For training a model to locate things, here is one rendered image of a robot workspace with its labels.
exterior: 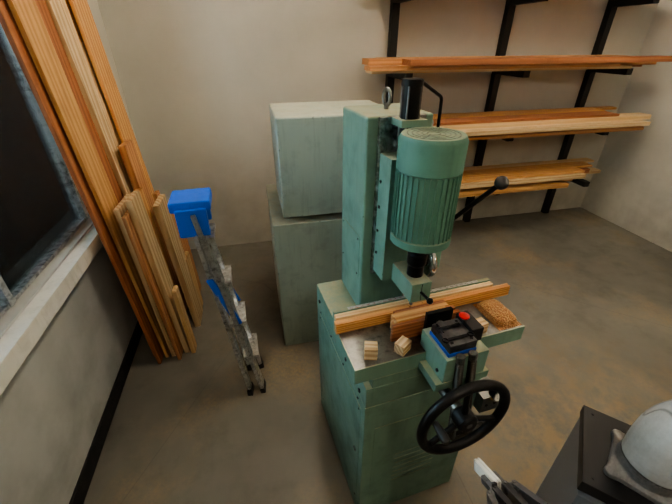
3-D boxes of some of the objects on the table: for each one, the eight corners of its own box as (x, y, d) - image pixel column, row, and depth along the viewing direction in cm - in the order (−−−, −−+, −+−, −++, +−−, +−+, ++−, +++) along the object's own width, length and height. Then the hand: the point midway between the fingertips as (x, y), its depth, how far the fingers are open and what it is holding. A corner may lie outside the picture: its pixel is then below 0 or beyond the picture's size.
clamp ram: (434, 350, 107) (438, 328, 102) (422, 333, 113) (425, 311, 108) (460, 343, 109) (465, 321, 104) (446, 327, 115) (451, 306, 111)
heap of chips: (499, 331, 114) (502, 322, 112) (472, 304, 126) (474, 296, 124) (522, 325, 117) (525, 316, 115) (493, 299, 128) (496, 291, 126)
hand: (487, 475), depth 77 cm, fingers closed
